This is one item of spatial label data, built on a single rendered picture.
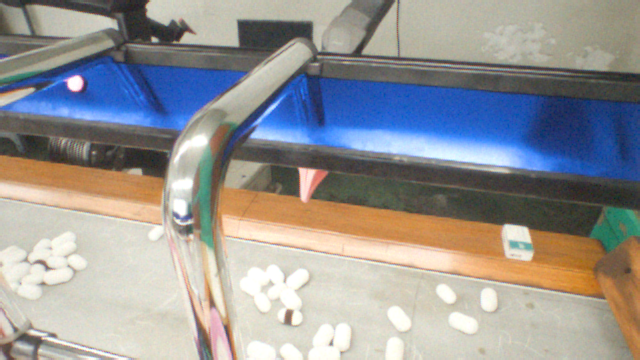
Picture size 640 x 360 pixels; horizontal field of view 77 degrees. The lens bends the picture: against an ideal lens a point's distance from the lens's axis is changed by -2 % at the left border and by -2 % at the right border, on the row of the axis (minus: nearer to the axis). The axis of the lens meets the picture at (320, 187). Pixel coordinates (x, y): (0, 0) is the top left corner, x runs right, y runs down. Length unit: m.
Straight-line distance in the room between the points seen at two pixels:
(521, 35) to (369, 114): 2.29
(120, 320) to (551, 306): 0.59
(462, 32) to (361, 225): 1.90
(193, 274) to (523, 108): 0.21
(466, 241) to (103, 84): 0.55
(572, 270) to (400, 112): 0.49
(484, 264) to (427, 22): 1.91
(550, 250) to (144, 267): 0.63
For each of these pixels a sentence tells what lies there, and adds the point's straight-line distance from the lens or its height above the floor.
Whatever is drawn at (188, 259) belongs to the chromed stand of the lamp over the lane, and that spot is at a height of 1.07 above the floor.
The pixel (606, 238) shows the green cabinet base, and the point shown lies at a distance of 0.79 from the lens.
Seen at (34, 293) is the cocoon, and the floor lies 0.75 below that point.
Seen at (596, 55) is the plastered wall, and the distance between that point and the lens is 2.69.
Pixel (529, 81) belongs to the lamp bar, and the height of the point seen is 1.11.
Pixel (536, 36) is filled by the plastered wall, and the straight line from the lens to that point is 2.56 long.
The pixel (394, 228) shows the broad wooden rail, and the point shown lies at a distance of 0.69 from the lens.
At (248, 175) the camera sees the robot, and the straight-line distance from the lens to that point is 1.41.
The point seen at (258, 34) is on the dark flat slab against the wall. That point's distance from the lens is 2.55.
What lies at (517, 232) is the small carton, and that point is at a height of 0.78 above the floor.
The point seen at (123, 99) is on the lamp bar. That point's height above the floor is 1.08.
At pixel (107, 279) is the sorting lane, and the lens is 0.70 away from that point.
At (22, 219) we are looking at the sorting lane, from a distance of 0.91.
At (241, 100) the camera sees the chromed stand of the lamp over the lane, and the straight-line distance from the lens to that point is 0.18.
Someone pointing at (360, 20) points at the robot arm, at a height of 1.06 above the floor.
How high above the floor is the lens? 1.18
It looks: 32 degrees down
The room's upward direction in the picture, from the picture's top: straight up
